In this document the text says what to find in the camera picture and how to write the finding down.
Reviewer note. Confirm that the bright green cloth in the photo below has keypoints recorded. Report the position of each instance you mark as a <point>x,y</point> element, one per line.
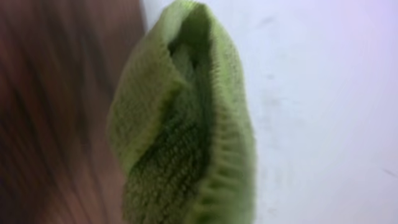
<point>179,124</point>

